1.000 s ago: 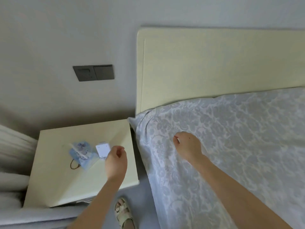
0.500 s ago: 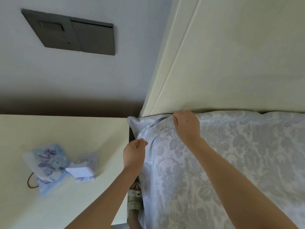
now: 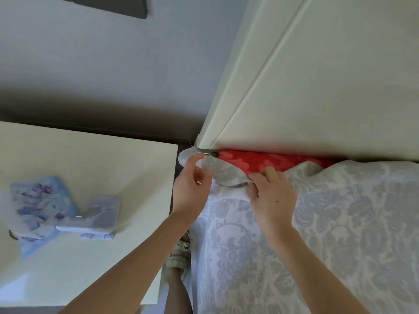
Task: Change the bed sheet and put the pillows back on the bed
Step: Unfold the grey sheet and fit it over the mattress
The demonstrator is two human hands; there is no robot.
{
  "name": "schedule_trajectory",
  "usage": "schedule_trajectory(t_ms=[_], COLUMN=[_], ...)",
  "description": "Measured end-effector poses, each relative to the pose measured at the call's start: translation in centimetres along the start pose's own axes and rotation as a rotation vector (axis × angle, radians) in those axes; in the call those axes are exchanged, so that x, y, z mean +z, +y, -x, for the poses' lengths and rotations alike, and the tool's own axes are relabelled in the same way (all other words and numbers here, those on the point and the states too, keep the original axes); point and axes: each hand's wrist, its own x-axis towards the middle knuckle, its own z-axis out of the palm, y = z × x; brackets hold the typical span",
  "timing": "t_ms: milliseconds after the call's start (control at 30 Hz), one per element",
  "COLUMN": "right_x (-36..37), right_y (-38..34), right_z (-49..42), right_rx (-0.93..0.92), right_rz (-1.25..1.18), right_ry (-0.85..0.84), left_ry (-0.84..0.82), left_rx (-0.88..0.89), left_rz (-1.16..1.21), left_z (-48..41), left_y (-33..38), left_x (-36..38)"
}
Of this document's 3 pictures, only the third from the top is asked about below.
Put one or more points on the blue crumpled pouch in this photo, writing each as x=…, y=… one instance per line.
x=36, y=209

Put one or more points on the red floral mattress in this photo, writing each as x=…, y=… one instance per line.
x=275, y=160

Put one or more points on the cream nightstand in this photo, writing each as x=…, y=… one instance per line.
x=85, y=166

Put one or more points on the person's right hand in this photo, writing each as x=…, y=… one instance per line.
x=272, y=199

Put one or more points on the dark wall switch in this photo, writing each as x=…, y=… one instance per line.
x=111, y=4

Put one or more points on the person's left leg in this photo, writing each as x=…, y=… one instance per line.
x=177, y=294

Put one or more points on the person's left hand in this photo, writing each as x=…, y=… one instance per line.
x=190, y=193

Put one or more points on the person's left forearm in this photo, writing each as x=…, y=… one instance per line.
x=124, y=274

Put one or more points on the blue-grey cloth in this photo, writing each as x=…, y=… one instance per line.
x=340, y=232

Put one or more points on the person's right forearm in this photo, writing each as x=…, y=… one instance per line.
x=314, y=278

